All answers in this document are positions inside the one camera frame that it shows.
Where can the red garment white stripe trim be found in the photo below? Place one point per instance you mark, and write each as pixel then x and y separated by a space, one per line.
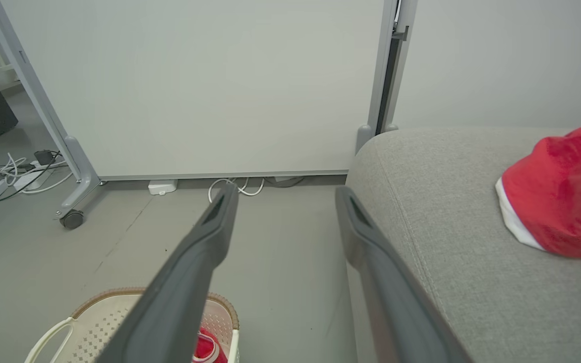
pixel 200 348

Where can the white power adapter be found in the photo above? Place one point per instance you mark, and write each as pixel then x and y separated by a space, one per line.
pixel 162 187

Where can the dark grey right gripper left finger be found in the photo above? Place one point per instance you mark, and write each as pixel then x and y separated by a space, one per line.
pixel 179 292

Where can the grey fabric sofa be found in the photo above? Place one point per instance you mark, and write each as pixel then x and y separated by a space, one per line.
pixel 472 277

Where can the red garment white band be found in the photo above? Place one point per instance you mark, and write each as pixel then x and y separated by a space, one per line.
pixel 568 196

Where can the white partition panel grey frame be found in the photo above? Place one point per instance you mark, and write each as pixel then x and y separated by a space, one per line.
pixel 220 91
pixel 497 60

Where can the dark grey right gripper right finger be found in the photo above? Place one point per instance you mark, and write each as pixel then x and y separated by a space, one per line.
pixel 391 302

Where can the cream perforated laundry basket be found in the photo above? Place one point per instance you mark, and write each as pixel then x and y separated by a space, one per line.
pixel 99 322

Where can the black power plug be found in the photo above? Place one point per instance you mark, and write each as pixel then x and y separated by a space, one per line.
pixel 44 158

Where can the black caster wheel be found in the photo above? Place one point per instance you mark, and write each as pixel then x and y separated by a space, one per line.
pixel 72 220

